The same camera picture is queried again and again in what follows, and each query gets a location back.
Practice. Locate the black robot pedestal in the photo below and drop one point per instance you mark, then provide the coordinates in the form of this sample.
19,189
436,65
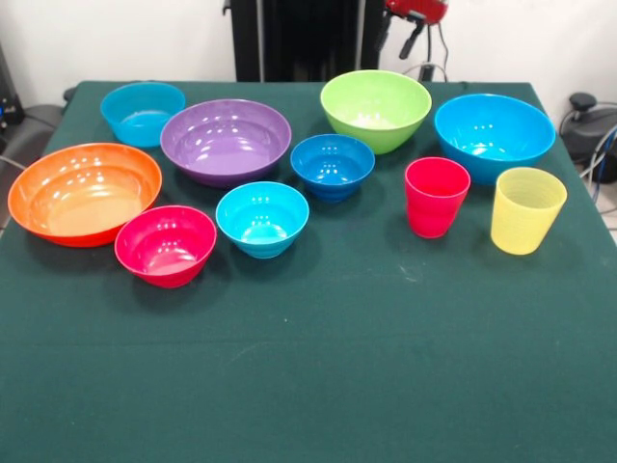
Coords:
308,38

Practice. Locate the pink cup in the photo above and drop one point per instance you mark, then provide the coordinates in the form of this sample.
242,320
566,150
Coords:
436,207

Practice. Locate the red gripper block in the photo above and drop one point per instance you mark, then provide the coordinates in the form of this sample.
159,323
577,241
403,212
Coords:
419,9

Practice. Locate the green bowl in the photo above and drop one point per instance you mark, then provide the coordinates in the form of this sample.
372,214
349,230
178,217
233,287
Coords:
375,106

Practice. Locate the grey round floor base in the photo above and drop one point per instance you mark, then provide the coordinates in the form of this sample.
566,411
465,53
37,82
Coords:
34,120
593,125

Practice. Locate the small cyan bowl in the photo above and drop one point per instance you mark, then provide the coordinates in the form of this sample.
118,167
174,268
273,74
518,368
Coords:
262,219

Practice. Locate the orange bowl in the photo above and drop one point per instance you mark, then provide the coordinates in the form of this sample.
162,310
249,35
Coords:
82,193

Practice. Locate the translucent blue bowl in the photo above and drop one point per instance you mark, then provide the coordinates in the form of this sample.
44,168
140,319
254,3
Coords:
137,113

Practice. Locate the large blue bowl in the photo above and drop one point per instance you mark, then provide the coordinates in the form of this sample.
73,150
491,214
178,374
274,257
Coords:
494,130

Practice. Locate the pink bowl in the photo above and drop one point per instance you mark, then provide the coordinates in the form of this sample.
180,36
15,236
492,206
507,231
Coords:
165,246

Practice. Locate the yellow cup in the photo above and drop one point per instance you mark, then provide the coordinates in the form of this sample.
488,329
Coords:
528,217

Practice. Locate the dark equipment unit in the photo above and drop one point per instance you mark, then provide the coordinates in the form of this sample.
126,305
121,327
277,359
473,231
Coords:
8,106

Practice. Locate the purple bowl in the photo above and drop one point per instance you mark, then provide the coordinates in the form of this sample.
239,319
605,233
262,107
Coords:
226,144

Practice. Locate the small dark blue bowl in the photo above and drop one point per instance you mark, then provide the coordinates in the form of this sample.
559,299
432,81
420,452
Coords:
332,166

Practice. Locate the dark green table cloth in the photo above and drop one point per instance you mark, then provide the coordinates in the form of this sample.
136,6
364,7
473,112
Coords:
308,362

